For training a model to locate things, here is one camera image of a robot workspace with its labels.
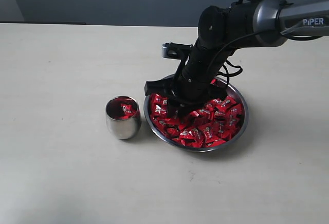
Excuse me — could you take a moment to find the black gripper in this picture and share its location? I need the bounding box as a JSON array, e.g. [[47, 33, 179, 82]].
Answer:
[[144, 39, 235, 119]]

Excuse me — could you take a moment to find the red candy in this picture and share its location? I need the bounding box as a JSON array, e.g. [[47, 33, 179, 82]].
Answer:
[[151, 104, 167, 118], [114, 109, 137, 120], [120, 103, 135, 116], [179, 127, 205, 148], [224, 115, 244, 129]]

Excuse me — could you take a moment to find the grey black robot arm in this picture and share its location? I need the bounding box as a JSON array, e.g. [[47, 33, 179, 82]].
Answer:
[[144, 0, 328, 117]]

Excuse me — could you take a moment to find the stainless steel cup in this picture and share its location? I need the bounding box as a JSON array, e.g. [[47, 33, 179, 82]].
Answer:
[[105, 96, 141, 140]]

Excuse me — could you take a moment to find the metal bowl of red candies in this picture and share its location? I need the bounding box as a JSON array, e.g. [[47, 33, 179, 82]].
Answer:
[[143, 77, 249, 152]]

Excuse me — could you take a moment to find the red wrapped candy front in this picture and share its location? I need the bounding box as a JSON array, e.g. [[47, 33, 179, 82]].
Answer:
[[179, 127, 205, 148]]

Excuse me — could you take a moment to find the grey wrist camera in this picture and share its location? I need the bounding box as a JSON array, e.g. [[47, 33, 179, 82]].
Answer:
[[161, 42, 193, 60]]

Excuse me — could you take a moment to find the black cable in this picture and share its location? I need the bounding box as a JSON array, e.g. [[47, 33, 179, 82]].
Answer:
[[205, 0, 319, 88]]

